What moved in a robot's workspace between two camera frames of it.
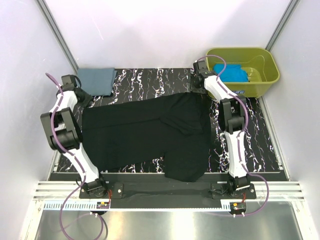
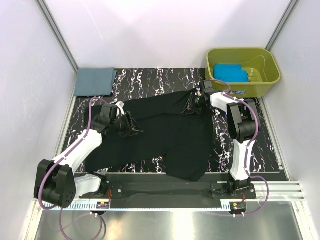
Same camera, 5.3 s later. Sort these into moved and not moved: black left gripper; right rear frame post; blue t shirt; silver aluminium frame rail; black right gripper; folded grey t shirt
Moved: black right gripper; black left gripper
Not moved: silver aluminium frame rail; blue t shirt; folded grey t shirt; right rear frame post
